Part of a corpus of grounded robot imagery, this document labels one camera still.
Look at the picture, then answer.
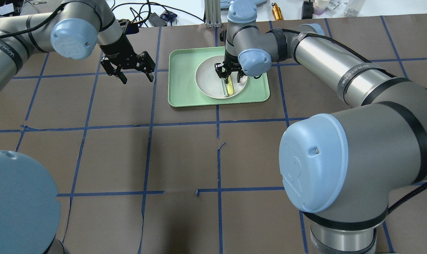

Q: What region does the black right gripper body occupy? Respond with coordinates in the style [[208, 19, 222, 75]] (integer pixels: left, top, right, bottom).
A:
[[216, 53, 242, 77]]

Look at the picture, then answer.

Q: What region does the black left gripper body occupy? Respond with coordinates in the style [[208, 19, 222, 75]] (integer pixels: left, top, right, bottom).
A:
[[99, 34, 138, 69]]

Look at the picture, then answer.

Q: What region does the yellow plastic fork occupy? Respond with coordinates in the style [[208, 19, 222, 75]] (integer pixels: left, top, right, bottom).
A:
[[226, 77, 234, 96]]

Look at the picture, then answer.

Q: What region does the white round plate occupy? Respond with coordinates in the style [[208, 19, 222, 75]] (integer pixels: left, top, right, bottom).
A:
[[195, 56, 248, 99]]

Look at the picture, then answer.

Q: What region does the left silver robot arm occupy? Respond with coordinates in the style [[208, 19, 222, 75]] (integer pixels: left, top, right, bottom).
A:
[[0, 0, 155, 254]]

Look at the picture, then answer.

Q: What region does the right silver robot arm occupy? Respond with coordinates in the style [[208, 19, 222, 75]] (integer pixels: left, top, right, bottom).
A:
[[215, 0, 427, 254]]

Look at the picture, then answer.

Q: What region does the pale green spoon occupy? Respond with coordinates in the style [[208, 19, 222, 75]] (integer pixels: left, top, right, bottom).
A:
[[220, 78, 229, 97]]

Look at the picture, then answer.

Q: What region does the mint green tray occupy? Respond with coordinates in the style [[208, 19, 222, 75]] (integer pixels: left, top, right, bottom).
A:
[[168, 47, 270, 107]]

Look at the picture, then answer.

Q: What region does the black power brick top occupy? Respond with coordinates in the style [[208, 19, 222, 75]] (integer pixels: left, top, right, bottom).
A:
[[148, 12, 167, 27]]

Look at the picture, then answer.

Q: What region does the aluminium frame post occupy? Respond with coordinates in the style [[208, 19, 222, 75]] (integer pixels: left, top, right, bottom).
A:
[[204, 0, 222, 29]]

